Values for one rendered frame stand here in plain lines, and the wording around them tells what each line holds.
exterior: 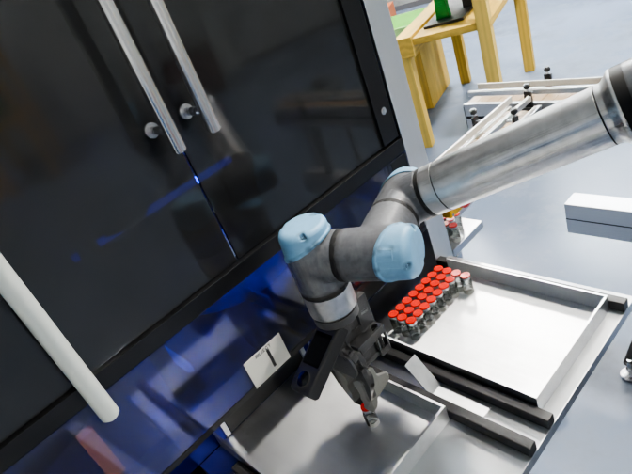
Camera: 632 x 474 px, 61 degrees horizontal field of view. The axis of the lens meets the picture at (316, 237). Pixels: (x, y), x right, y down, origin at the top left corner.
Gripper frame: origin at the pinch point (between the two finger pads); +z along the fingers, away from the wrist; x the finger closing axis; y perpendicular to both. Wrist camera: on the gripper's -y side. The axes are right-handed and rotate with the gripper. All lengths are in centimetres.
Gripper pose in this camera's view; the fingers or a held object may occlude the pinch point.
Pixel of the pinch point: (363, 405)
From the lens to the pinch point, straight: 94.7
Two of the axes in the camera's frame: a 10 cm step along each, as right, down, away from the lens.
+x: -6.6, -1.6, 7.4
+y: 6.8, -5.5, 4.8
